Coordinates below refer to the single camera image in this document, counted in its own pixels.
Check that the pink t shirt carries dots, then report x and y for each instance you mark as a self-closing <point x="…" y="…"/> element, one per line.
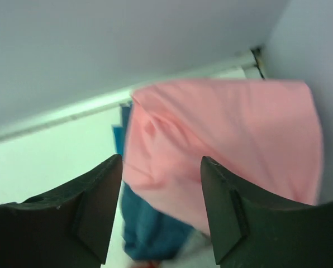
<point x="265" y="131"/>

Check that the red plastic bin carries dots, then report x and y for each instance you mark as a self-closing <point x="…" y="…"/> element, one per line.
<point x="146" y="264"/>

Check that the grey t shirt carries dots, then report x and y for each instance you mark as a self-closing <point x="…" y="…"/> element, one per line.
<point x="195" y="242"/>

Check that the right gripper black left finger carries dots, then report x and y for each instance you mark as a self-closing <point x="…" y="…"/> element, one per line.
<point x="68" y="226"/>

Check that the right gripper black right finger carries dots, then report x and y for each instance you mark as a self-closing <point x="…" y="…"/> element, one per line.
<point x="252" y="227"/>

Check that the folded blue t shirt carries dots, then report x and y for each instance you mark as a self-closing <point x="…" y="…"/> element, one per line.
<point x="150" y="235"/>

